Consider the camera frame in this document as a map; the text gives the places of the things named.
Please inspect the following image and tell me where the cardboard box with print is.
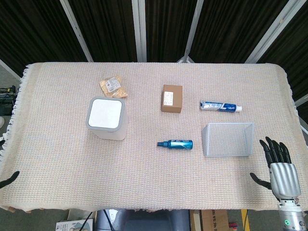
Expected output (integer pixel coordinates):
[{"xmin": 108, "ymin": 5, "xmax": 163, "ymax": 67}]
[{"xmin": 190, "ymin": 209, "xmax": 231, "ymax": 231}]

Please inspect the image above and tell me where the white square bin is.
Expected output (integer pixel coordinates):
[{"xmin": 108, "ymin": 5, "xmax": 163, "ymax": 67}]
[{"xmin": 86, "ymin": 96, "xmax": 128, "ymax": 141}]

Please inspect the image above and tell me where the snack packet with label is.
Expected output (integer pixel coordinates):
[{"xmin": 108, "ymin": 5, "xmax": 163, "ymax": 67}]
[{"xmin": 99, "ymin": 75, "xmax": 128, "ymax": 99}]

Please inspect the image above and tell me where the brown cardboard box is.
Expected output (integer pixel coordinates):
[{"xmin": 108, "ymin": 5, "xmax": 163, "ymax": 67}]
[{"xmin": 161, "ymin": 84, "xmax": 183, "ymax": 114}]

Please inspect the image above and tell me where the blue spray bottle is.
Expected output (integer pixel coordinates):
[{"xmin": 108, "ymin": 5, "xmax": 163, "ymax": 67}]
[{"xmin": 156, "ymin": 139, "xmax": 193, "ymax": 151}]

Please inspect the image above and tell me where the printed book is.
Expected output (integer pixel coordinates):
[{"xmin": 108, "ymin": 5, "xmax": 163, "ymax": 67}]
[{"xmin": 55, "ymin": 218, "xmax": 94, "ymax": 231}]

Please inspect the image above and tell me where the black curtain backdrop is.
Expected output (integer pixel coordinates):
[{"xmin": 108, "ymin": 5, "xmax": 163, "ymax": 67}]
[{"xmin": 0, "ymin": 0, "xmax": 308, "ymax": 102}]

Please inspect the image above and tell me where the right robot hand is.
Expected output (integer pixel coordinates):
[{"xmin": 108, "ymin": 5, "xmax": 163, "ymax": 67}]
[{"xmin": 249, "ymin": 136, "xmax": 302, "ymax": 203}]

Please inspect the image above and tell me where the blue white toothpaste tube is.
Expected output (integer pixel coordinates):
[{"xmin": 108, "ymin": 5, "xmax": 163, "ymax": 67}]
[{"xmin": 199, "ymin": 100, "xmax": 243, "ymax": 113}]

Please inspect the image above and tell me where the silver wire mesh basket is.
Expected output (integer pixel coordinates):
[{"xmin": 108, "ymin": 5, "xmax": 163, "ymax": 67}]
[{"xmin": 201, "ymin": 122, "xmax": 255, "ymax": 158}]

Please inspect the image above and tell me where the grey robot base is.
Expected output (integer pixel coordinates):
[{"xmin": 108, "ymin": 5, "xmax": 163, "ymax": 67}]
[{"xmin": 95, "ymin": 208, "xmax": 191, "ymax": 231}]

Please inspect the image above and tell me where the beige woven tablecloth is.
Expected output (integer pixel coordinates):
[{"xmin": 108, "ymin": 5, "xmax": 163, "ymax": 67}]
[{"xmin": 0, "ymin": 62, "xmax": 308, "ymax": 213}]

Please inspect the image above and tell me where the black equipment with cables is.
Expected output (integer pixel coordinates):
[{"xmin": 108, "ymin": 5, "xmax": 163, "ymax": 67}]
[{"xmin": 0, "ymin": 85, "xmax": 20, "ymax": 116}]

